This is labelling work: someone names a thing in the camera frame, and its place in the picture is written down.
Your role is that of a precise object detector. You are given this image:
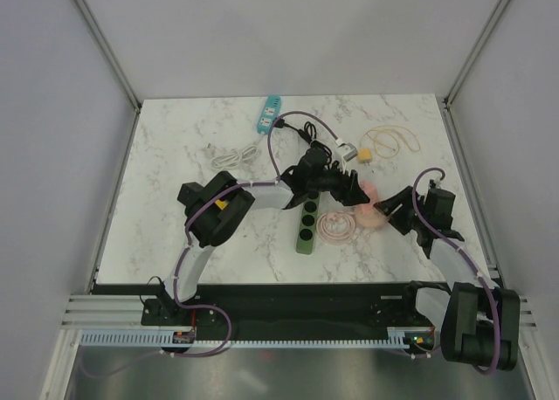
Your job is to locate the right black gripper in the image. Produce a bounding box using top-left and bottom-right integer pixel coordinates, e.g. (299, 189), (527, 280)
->
(373, 185), (428, 235)

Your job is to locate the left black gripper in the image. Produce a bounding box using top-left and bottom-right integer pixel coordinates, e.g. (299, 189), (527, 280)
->
(307, 159), (369, 208)

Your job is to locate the pink round socket base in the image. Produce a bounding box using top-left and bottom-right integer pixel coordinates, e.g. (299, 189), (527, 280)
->
(354, 203), (388, 230)

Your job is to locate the green power strip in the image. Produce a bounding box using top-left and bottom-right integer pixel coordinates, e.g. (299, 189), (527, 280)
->
(295, 191), (321, 255)

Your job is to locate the teal power strip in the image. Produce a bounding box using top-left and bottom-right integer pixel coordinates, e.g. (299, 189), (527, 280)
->
(256, 95), (282, 134)

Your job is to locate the yellow cube socket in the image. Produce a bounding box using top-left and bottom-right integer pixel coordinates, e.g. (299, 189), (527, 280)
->
(215, 199), (228, 210)

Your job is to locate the black cube plug adapter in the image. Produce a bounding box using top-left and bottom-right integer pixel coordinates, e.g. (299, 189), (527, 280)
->
(176, 182), (204, 208)

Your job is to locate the pink cube socket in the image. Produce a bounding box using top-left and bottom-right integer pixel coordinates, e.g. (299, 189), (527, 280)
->
(360, 180), (380, 206)

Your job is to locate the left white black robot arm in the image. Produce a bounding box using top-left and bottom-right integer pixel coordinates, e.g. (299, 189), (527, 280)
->
(161, 148), (370, 324)

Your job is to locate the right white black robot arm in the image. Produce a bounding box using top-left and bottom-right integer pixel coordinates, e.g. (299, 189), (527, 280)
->
(375, 186), (521, 371)

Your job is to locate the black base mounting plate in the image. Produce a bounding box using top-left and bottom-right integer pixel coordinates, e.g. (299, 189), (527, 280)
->
(141, 281), (432, 340)

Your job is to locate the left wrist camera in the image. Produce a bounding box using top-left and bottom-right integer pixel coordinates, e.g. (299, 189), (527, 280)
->
(335, 140), (357, 162)

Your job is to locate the beige thin cable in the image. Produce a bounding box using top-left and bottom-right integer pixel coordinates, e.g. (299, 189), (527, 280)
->
(360, 125), (423, 159)

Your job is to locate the black coiled cable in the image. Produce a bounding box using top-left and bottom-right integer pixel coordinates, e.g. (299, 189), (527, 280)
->
(274, 118), (333, 156)

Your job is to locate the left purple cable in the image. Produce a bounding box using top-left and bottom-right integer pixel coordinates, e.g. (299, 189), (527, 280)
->
(172, 110), (342, 309)

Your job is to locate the white coiled power cord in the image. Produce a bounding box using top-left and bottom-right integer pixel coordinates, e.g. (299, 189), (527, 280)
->
(205, 142), (261, 173)

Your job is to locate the right aluminium frame post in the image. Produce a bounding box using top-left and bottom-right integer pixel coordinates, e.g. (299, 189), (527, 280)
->
(438, 0), (514, 111)

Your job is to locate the aluminium frame post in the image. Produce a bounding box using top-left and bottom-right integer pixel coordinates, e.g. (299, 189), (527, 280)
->
(438, 0), (514, 111)
(71, 0), (142, 114)

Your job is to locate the white slotted cable duct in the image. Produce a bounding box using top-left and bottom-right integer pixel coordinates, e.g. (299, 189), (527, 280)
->
(78, 326), (446, 349)

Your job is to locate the left aluminium frame post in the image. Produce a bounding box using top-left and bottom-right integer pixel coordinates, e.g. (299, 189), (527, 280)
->
(71, 0), (142, 114)

